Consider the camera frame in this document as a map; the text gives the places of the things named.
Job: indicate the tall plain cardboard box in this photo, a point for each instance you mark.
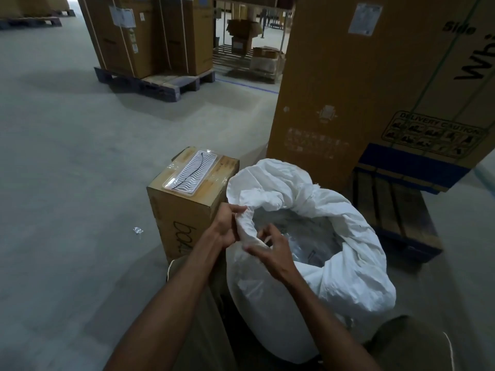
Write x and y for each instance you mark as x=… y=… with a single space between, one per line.
x=317 y=73

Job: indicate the clear plastic tray wavy pattern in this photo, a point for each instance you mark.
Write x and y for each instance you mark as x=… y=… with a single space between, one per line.
x=207 y=166

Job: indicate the clear plastic inner bag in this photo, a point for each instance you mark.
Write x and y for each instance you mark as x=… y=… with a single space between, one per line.
x=301 y=239

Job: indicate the clear plastic scrap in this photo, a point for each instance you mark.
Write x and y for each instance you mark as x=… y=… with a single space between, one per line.
x=138 y=230

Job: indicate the row of tall cardboard boxes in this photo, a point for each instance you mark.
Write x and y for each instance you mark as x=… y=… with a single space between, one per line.
x=23 y=3

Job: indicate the person's right hand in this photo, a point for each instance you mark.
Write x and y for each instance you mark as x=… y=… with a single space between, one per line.
x=280 y=260

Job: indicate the black cable tie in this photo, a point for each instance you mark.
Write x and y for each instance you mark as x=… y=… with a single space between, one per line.
x=201 y=160

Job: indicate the plastic wrapped cardboard boxes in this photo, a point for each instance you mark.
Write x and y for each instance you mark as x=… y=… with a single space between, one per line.
x=267 y=61

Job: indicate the small cardboard box with handwriting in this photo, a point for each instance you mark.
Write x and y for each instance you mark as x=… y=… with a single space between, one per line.
x=174 y=212

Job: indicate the person's left hand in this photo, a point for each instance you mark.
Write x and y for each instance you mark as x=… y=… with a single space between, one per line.
x=226 y=227

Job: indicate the dark wooden pallet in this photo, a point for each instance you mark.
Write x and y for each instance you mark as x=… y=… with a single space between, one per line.
x=170 y=83

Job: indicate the person's right forearm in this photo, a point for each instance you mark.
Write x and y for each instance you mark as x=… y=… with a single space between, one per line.
x=332 y=328

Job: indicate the tall cardboard box blue band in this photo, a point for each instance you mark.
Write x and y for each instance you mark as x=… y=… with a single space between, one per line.
x=410 y=166

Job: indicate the large white woven sack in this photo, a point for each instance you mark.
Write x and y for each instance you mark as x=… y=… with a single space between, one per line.
x=348 y=274

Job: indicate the person's left forearm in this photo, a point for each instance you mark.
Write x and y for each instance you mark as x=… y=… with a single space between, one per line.
x=166 y=316

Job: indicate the low slatted pallet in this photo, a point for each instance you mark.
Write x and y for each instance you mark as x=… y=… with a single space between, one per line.
x=228 y=61

